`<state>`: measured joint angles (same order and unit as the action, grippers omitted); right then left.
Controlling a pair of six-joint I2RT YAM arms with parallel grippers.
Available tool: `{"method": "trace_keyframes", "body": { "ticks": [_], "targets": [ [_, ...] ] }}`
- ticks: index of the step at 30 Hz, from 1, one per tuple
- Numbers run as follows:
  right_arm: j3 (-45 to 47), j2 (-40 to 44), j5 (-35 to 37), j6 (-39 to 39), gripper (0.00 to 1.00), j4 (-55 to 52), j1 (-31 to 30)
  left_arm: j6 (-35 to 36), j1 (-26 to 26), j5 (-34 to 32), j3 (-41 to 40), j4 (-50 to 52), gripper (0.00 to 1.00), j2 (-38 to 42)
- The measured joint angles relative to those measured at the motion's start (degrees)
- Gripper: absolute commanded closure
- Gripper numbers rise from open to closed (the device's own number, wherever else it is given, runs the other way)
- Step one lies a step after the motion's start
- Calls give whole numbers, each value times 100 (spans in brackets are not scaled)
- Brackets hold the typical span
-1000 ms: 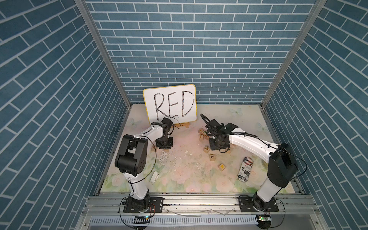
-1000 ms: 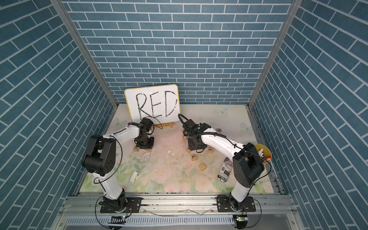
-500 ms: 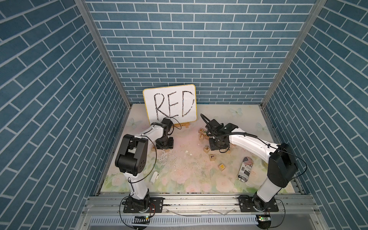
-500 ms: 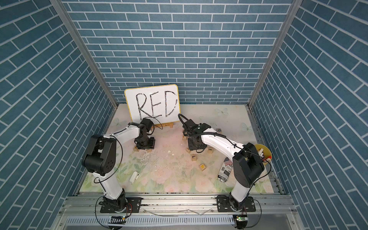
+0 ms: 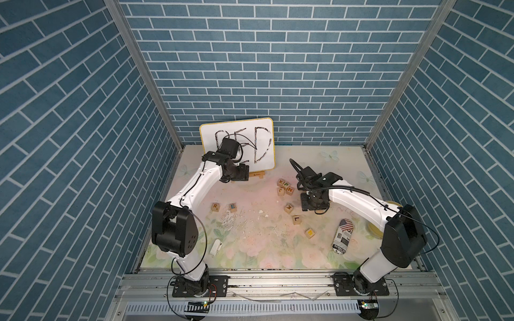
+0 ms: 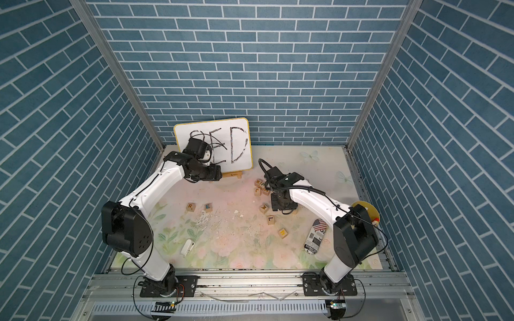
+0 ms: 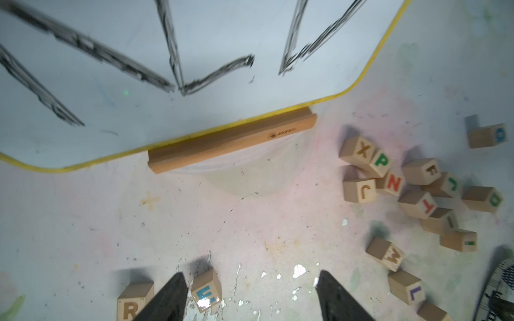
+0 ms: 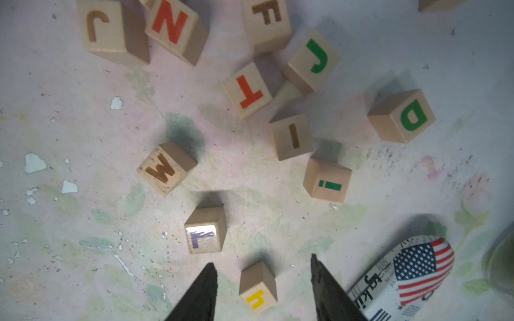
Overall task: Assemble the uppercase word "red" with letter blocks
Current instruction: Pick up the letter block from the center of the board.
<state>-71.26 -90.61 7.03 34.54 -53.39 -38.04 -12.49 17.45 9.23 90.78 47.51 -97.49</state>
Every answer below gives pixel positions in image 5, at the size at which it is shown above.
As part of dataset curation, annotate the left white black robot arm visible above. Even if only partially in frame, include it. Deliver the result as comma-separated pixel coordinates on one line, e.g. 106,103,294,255
151,138,249,296

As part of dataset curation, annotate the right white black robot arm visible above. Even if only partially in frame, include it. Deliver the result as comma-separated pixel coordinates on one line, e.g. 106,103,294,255
297,167,427,295

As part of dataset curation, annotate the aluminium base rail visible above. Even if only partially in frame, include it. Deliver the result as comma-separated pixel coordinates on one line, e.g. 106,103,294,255
106,269,456,320

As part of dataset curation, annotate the wooden block yellow letter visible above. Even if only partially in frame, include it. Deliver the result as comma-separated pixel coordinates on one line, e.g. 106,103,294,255
305,228,315,239

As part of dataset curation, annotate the wooden block purple L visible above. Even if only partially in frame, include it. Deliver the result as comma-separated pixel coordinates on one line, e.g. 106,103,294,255
292,215,302,226

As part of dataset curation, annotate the wooden block brown W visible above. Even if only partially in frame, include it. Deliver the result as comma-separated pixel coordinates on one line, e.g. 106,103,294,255
284,203,294,214

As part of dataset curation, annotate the wooden whiteboard easel stand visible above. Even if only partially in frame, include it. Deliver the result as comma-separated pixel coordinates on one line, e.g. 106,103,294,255
249,171,266,179

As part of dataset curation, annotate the yellow marker cup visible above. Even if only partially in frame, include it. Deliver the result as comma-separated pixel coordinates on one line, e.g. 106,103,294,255
367,200,402,240

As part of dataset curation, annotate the white whiteboard reading RED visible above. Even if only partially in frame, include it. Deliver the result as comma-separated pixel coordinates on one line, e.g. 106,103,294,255
199,118,275,173

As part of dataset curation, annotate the flag printed metal tin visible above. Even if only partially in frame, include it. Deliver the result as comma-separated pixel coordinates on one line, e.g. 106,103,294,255
331,219,354,255

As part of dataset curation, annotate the small white eraser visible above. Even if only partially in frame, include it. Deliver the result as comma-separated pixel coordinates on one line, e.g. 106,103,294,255
210,239,222,257

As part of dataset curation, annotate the wooden block red R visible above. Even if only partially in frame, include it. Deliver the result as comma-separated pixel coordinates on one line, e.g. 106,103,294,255
211,203,221,212

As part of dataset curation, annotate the wooden block blue E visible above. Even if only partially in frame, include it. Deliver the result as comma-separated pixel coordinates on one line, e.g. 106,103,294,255
229,203,238,213

